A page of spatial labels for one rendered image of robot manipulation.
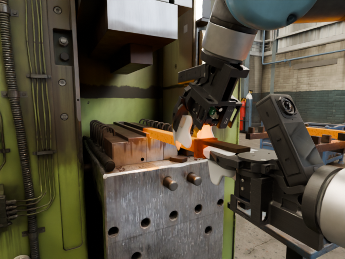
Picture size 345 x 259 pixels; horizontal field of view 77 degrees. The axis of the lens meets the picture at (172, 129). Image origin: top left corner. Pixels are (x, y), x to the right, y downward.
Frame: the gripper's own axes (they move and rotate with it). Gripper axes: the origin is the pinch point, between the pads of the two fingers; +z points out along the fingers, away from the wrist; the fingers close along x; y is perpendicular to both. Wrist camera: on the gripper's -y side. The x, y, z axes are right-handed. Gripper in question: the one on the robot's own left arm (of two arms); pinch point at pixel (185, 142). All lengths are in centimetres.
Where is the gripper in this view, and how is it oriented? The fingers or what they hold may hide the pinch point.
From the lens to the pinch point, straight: 48.3
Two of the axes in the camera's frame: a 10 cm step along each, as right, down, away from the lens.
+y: 4.0, 5.9, -7.0
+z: -2.3, 8.1, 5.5
